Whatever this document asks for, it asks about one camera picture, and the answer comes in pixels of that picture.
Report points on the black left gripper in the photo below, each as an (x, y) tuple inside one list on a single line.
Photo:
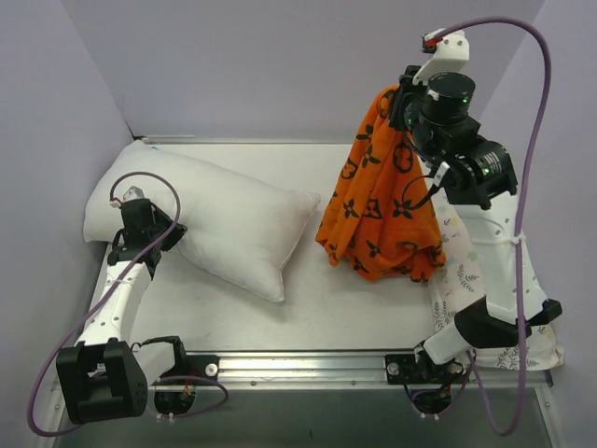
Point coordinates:
[(169, 230)]

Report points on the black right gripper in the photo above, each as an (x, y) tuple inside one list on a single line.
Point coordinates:
[(398, 112)]

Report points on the orange patterned plush pillowcase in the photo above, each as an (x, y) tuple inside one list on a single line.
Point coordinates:
[(375, 219)]

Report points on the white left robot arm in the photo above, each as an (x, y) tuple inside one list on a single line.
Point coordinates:
[(104, 376)]

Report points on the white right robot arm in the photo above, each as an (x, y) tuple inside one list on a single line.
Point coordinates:
[(479, 180)]

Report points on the white floral deer pillow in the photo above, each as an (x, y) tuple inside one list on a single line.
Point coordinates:
[(466, 289)]

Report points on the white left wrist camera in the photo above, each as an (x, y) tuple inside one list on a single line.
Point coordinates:
[(131, 194)]

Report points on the aluminium back frame rail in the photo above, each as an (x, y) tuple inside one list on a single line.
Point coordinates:
[(202, 140)]

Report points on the aluminium frame rail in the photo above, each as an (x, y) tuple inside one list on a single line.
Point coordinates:
[(294, 370), (202, 140)]

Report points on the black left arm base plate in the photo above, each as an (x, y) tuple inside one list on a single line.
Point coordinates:
[(200, 365)]

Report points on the aluminium front frame rail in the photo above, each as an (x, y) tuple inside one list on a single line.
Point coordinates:
[(294, 370)]

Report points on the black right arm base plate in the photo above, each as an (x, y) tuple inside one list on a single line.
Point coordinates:
[(419, 369)]

